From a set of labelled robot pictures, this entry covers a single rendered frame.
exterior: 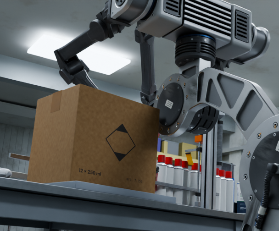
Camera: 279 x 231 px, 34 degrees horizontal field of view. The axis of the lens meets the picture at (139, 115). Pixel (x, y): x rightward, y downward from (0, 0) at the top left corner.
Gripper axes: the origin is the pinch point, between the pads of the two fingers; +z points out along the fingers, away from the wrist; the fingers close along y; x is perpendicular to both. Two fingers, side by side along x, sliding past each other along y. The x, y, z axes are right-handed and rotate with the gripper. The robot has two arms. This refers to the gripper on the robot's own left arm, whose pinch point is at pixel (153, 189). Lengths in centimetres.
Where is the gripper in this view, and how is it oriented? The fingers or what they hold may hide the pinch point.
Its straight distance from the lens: 195.3
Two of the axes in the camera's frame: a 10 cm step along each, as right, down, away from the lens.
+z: 3.8, 9.0, 1.9
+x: -6.2, 4.0, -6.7
